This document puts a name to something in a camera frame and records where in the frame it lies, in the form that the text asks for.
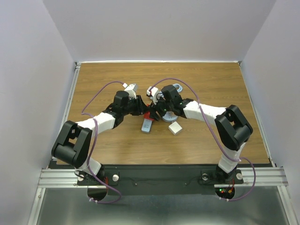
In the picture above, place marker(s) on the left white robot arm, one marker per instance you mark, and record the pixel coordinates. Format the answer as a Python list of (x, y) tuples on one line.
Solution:
[(76, 140)]

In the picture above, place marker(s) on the round blue socket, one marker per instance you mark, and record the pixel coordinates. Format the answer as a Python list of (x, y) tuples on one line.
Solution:
[(170, 117)]

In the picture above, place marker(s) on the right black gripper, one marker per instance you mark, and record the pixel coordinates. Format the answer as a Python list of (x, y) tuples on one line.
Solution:
[(153, 107)]

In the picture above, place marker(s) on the white cube charger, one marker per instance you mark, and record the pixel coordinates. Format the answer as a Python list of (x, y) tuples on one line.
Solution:
[(175, 128)]

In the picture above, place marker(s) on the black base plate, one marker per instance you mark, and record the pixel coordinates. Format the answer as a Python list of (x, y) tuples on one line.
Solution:
[(165, 180)]

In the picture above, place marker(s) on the aluminium rail frame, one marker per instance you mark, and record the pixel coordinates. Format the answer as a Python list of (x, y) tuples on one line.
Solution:
[(55, 178)]

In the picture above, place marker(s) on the blue power strip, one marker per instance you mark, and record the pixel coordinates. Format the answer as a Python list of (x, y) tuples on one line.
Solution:
[(146, 126)]

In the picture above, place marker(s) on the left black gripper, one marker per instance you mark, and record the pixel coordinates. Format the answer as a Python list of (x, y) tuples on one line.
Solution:
[(141, 108)]

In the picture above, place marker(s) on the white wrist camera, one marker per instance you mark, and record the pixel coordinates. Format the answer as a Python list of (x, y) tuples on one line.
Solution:
[(153, 93), (131, 89)]

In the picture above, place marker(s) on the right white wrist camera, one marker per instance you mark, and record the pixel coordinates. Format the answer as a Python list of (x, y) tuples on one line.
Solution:
[(153, 93)]

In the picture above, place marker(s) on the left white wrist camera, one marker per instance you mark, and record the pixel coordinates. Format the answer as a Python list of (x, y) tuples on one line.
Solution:
[(131, 89)]

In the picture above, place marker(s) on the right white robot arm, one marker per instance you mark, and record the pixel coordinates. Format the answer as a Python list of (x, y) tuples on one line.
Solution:
[(228, 125)]

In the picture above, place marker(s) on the red cube socket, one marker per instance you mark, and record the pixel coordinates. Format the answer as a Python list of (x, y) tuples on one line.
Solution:
[(147, 116)]

